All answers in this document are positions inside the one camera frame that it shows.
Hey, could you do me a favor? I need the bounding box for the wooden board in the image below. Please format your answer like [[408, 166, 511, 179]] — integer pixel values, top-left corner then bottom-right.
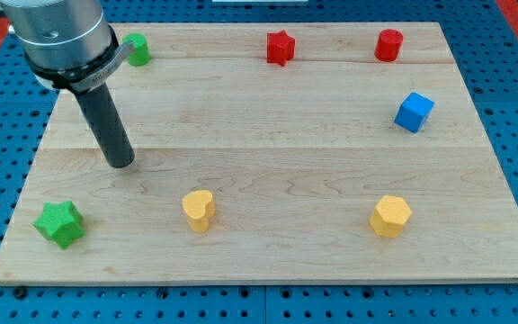
[[0, 22, 518, 286]]

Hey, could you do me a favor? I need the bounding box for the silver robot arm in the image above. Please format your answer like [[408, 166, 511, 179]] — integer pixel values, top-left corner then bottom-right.
[[0, 0, 135, 94]]

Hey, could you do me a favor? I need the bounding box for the blue cube block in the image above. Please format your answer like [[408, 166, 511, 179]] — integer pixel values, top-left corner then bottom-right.
[[394, 92, 434, 133]]

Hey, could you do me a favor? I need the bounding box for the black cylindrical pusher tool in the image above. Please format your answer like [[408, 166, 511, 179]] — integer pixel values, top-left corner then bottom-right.
[[76, 84, 135, 168]]

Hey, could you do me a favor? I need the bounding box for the red star block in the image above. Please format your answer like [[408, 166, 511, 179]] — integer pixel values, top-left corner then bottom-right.
[[266, 30, 296, 67]]

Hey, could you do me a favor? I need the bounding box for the yellow hexagon block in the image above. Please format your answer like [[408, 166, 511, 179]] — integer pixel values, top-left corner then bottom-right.
[[369, 195, 412, 239]]

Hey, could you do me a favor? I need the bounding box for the yellow heart block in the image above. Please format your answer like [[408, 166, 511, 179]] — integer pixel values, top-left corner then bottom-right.
[[182, 190, 215, 233]]

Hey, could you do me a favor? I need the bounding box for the green cylinder block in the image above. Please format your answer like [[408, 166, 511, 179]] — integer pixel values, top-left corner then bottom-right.
[[122, 32, 151, 67]]

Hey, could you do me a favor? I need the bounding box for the red cylinder block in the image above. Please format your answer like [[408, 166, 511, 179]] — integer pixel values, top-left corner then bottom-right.
[[374, 29, 404, 62]]

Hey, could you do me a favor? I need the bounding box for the green star block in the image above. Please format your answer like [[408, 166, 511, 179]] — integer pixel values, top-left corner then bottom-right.
[[33, 201, 85, 249]]

